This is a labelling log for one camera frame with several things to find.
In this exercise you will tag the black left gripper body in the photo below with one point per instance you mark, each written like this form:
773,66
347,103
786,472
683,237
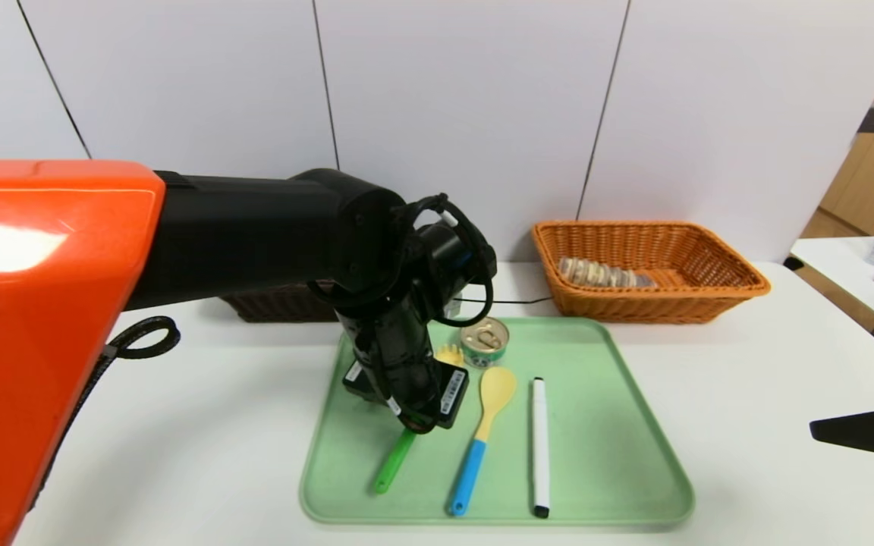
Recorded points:
448,398

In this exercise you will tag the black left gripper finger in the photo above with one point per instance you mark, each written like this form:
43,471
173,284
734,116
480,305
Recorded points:
418,425

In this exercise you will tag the white marker pen black cap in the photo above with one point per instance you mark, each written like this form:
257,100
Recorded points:
540,447

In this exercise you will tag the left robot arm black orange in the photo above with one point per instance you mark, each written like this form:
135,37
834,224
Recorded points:
255,227

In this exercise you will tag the dark brown wicker basket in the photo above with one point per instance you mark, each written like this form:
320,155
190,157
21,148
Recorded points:
278,303

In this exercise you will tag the orange wicker basket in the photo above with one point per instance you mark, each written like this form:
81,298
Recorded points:
710,303

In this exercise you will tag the tin can with green label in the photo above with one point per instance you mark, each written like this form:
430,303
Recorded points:
485,341

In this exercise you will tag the light green plastic tray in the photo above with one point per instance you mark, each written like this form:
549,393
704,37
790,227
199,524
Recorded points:
604,425

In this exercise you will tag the white side table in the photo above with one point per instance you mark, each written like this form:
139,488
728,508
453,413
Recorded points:
839,265

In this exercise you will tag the grey box on cabinet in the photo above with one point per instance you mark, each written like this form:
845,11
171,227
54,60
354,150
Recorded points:
873,120

